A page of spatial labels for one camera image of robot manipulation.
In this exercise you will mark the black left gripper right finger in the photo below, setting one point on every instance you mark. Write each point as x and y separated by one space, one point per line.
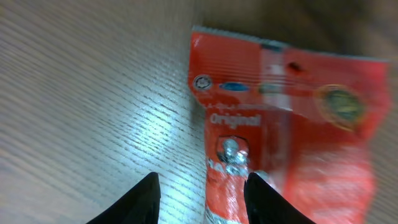
264 205

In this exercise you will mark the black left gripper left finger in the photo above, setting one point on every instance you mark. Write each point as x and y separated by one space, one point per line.
140 205

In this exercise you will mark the red snack bag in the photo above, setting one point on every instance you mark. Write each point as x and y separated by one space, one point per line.
299 119

